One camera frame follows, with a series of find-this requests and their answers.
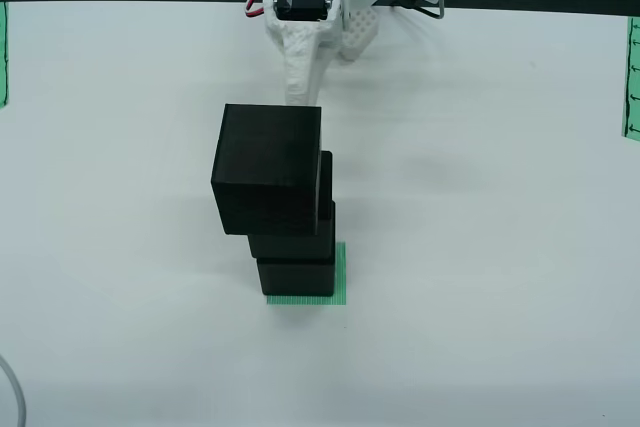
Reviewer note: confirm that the black cube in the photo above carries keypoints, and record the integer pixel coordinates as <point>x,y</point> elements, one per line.
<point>265,172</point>
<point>295,277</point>
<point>295,244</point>

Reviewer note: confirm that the green striped square marker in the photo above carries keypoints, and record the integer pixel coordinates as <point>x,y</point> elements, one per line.
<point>341,277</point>

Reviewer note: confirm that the green paper strip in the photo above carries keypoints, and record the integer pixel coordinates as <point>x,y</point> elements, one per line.
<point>3,57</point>

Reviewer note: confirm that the green strip with black arrows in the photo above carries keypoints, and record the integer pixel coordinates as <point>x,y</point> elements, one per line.
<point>626,77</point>

